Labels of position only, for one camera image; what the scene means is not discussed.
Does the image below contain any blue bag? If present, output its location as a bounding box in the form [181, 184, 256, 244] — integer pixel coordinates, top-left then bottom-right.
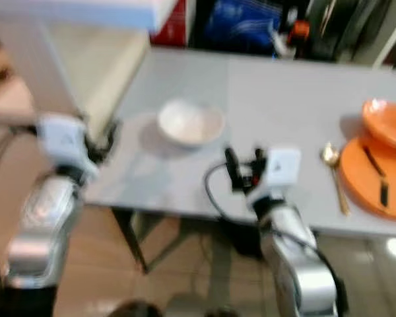
[200, 0, 283, 55]

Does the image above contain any small orange item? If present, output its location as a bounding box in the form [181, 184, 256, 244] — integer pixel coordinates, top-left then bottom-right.
[290, 20, 312, 41]

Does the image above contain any white counter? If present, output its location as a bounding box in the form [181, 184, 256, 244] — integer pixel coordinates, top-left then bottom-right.
[0, 0, 180, 123]

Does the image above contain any red box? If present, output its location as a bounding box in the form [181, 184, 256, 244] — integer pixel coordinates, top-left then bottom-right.
[148, 0, 189, 48]

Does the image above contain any white bowl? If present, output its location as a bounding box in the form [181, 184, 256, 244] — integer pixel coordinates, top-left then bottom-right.
[156, 98, 227, 148]

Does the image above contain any black knife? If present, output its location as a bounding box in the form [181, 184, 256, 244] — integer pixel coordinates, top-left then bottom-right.
[362, 146, 391, 207]

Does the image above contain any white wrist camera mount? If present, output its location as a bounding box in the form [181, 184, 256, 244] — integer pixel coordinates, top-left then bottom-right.
[38, 114, 88, 171]
[264, 147, 303, 190]

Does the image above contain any gold spoon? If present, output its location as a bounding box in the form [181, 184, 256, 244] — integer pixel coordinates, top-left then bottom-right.
[320, 143, 352, 217]

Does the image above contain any black bag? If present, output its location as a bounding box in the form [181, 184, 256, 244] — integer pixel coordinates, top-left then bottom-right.
[307, 0, 391, 64]

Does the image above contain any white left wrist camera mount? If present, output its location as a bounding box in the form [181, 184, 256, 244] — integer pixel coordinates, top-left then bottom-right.
[38, 114, 88, 171]

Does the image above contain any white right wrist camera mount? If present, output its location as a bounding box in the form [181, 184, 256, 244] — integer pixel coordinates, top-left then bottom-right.
[264, 147, 303, 190]

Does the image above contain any grey metal table frame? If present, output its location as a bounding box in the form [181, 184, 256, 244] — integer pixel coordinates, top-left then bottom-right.
[111, 208, 232, 311]

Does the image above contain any orange bowl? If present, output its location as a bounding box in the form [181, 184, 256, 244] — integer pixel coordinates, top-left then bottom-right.
[360, 97, 396, 155]

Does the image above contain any orange plate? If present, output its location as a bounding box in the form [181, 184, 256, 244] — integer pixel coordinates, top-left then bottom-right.
[339, 135, 396, 221]

